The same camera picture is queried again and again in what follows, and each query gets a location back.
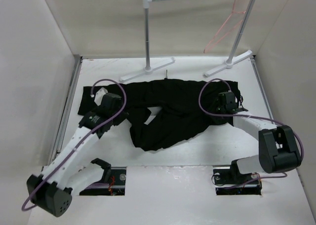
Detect pink wire hanger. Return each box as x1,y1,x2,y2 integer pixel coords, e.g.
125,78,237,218
203,0,246,54

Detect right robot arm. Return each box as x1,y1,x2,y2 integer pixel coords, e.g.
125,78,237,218
213,92,302,186

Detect white clothes rack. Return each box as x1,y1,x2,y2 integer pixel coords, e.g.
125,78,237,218
119,0,256,83

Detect black trousers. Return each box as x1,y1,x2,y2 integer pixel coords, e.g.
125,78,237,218
77,78,249,152

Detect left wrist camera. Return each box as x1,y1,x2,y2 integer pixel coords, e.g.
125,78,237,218
94,87,108,106

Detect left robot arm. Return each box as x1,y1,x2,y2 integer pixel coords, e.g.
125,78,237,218
26,93,127,218

